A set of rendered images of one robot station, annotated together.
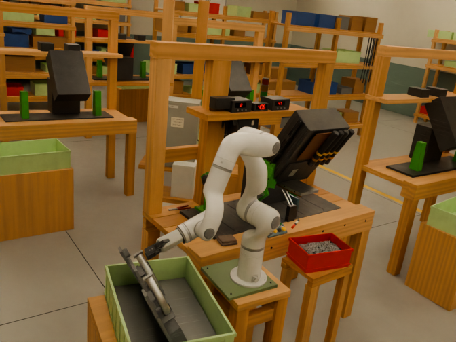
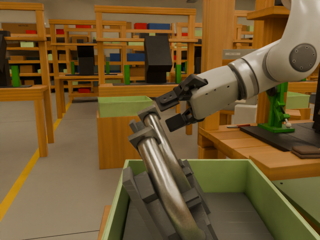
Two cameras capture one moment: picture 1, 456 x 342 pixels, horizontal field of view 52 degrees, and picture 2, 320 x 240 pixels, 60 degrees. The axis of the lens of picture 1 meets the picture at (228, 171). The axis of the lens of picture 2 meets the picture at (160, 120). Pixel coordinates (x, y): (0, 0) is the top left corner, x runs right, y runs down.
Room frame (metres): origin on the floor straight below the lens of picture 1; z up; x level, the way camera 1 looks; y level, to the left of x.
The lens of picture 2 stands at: (1.17, 0.07, 1.30)
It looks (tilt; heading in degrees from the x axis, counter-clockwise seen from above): 13 degrees down; 24
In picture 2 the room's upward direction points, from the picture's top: straight up
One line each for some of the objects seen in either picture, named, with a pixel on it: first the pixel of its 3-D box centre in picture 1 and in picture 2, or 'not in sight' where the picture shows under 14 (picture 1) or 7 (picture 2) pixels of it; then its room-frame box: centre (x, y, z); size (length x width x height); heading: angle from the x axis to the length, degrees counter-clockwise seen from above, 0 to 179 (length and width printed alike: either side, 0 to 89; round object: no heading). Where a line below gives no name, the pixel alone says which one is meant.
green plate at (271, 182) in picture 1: (268, 176); not in sight; (2.83, -0.26, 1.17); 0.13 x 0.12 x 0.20; 128
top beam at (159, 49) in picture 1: (255, 53); not in sight; (3.16, -0.09, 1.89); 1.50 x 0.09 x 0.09; 128
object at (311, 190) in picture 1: (288, 182); not in sight; (2.90, -0.40, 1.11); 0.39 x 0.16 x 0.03; 38
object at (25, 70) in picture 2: not in sight; (48, 61); (8.72, 7.79, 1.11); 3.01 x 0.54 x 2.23; 126
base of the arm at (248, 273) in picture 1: (250, 261); not in sight; (2.09, -0.16, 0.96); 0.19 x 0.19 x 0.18
